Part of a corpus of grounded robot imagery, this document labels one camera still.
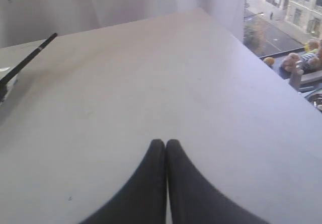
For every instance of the white backdrop curtain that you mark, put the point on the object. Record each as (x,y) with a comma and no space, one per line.
(24,21)

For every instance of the grey metal cylinder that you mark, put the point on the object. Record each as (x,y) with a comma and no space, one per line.
(296,75)

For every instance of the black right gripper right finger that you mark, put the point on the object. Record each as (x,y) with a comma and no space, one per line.
(193,199)

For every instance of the plush toys on windowsill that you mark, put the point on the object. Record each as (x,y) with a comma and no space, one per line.
(309,61)

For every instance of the white plate with blue paint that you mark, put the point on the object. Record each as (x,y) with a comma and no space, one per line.
(8,81)

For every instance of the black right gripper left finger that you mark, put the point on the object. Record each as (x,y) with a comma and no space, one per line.
(143,199)

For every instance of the black paintbrush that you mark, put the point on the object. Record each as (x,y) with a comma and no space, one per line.
(34,53)

